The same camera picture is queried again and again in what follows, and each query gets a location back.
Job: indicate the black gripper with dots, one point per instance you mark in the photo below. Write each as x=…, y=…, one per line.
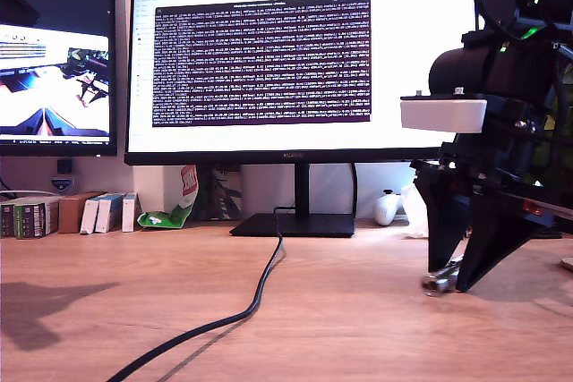
x=506, y=154

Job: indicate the metallic silver laser pointer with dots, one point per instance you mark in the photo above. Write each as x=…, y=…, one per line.
x=436, y=282

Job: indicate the white crumpled plastic bag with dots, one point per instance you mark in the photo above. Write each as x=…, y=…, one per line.
x=414, y=216

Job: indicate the white game controller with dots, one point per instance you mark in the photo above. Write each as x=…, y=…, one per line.
x=385, y=212

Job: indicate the round cork coaster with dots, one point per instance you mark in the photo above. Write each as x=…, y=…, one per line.
x=567, y=264

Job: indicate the black Huawei monitor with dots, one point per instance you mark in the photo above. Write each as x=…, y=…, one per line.
x=268, y=140

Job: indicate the dark leaf print box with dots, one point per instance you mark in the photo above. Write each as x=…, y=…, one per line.
x=224, y=194

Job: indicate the green white snack bag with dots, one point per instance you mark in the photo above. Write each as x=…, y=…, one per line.
x=170, y=218

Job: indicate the white blue carton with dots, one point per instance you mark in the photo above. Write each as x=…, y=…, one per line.
x=128, y=214
x=88, y=216
x=105, y=216

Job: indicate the brown cardboard box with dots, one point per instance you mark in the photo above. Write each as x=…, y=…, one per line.
x=71, y=214

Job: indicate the blue shield badge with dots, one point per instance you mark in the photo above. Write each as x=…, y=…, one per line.
x=62, y=184

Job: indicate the green black printed box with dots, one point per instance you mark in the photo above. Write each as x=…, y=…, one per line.
x=29, y=221

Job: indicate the dark green printed box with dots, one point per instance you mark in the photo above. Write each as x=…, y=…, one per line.
x=6, y=221

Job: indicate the white camera box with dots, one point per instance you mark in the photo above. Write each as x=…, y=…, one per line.
x=443, y=116

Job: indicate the black wall plug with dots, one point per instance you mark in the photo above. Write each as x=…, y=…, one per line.
x=65, y=166

